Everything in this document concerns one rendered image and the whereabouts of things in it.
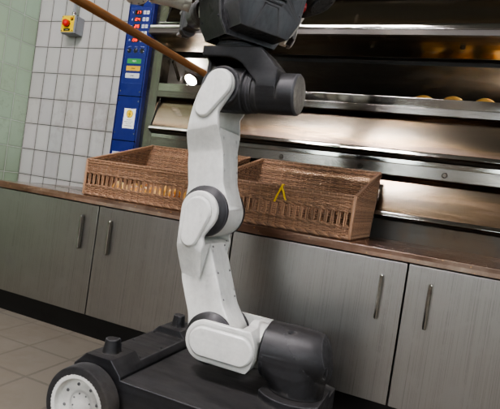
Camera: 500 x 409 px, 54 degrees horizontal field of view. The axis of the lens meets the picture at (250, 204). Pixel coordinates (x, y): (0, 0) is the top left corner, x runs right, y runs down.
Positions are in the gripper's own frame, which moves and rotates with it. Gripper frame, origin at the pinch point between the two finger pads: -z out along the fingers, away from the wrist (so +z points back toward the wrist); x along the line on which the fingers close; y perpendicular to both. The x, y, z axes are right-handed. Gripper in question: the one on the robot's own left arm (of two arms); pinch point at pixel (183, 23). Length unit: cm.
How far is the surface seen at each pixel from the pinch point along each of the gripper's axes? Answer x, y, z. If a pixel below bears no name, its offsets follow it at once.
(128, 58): -2, 7, -85
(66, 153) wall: 53, -11, -117
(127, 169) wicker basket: 57, -6, -22
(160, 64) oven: 0, 19, -72
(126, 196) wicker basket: 68, -5, -21
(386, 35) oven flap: -11, 73, 31
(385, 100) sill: 11, 85, 24
